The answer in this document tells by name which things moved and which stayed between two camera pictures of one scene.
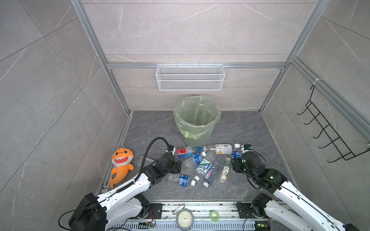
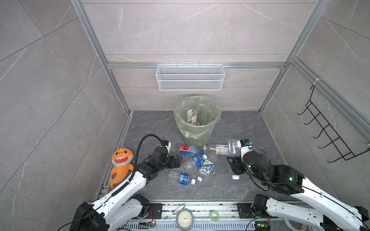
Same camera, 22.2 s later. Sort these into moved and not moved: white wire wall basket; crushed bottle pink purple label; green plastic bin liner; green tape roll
Moved: crushed bottle pink purple label
Not moved: green tape roll; white wire wall basket; green plastic bin liner
